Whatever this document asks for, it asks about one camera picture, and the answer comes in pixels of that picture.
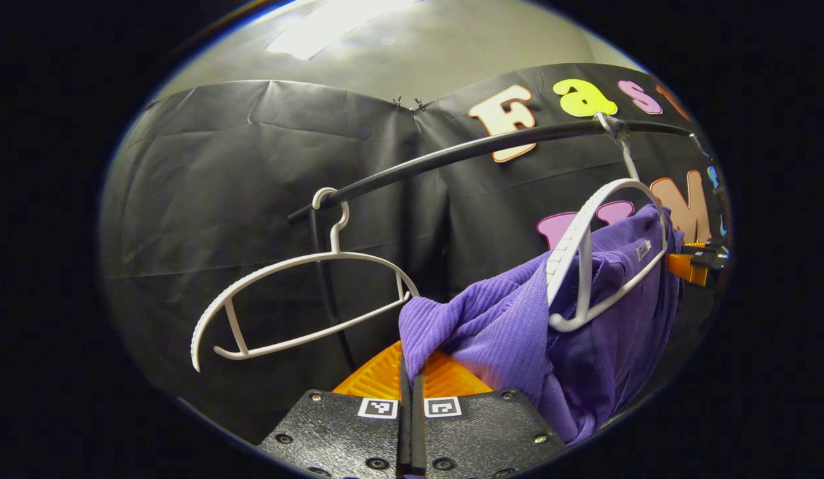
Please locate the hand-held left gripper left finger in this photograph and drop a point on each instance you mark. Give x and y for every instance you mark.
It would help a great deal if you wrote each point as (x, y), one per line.
(345, 439)

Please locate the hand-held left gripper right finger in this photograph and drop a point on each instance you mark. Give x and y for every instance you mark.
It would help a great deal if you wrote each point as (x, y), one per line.
(478, 439)

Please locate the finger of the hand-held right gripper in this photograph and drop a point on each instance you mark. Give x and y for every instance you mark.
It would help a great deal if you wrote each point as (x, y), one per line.
(688, 269)
(715, 251)

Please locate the purple ribbed shirt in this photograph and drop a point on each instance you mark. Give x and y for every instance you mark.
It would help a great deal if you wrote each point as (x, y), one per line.
(505, 319)

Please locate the white plastic hanger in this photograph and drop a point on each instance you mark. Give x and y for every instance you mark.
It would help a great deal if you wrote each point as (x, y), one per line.
(333, 254)

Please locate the black backdrop cloth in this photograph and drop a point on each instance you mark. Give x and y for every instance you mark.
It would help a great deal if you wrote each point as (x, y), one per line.
(219, 166)

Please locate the white hanger tied to rail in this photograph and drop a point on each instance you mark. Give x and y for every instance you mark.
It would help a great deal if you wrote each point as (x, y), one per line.
(572, 239)

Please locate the black clothes rack rail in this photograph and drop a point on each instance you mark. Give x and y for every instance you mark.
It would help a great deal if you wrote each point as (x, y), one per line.
(452, 154)

